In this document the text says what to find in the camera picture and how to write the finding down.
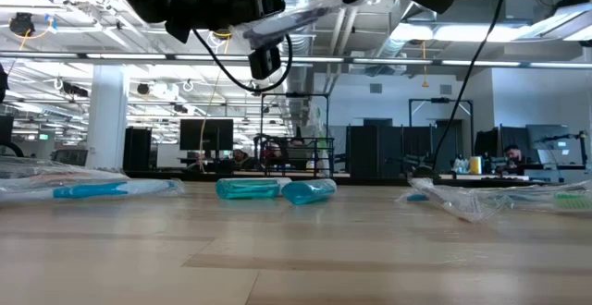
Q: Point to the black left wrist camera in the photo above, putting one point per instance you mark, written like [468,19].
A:
[264,62]

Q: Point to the blue mouthwash bottle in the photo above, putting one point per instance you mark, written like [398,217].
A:
[307,193]
[245,189]

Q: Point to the white column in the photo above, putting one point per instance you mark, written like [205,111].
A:
[106,120]

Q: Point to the black ceiling device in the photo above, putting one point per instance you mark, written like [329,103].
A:
[22,24]

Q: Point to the clear-wrapped toothbrush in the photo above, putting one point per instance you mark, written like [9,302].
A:
[462,205]
[321,157]

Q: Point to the wrapped orange toothbrush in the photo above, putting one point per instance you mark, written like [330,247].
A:
[55,179]

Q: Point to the person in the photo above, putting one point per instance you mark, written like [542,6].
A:
[512,153]
[240,157]

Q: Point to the black cabinet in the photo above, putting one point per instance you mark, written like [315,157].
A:
[136,150]

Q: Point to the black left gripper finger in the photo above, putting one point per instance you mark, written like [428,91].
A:
[268,41]

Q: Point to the yellow cup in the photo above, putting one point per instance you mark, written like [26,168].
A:
[475,165]

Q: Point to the grey monitor on arm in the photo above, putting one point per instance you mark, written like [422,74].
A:
[548,136]

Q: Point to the black rack frame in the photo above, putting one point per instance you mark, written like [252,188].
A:
[439,100]

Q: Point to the black partition panels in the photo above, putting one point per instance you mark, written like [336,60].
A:
[370,150]

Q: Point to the black monitor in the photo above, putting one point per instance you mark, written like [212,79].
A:
[205,134]

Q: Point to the black aluminium table frame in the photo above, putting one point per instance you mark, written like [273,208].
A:
[370,181]

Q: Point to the silver air duct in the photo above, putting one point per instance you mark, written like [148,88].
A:
[305,46]

